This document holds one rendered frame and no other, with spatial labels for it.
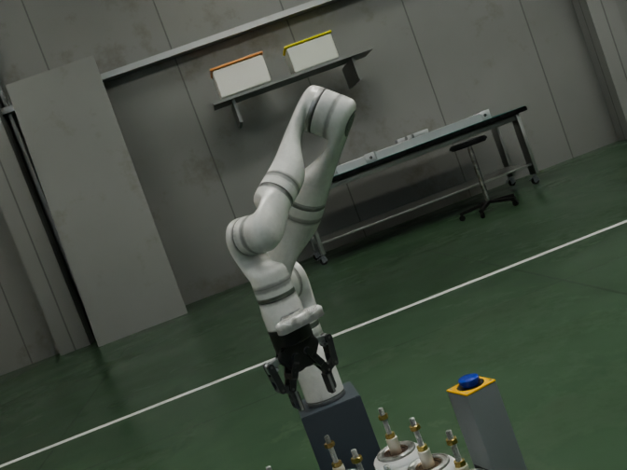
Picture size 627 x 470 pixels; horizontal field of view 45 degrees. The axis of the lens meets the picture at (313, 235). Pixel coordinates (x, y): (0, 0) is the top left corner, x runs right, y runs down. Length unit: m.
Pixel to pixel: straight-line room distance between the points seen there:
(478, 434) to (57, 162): 6.34
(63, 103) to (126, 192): 1.04
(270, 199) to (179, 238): 6.44
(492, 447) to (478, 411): 0.07
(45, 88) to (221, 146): 1.76
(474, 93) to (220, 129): 2.68
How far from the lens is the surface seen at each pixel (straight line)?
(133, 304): 7.15
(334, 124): 1.45
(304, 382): 1.71
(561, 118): 8.54
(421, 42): 8.16
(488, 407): 1.47
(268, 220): 1.28
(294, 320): 1.28
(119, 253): 7.20
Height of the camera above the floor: 0.79
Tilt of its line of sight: 4 degrees down
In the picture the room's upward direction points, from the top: 20 degrees counter-clockwise
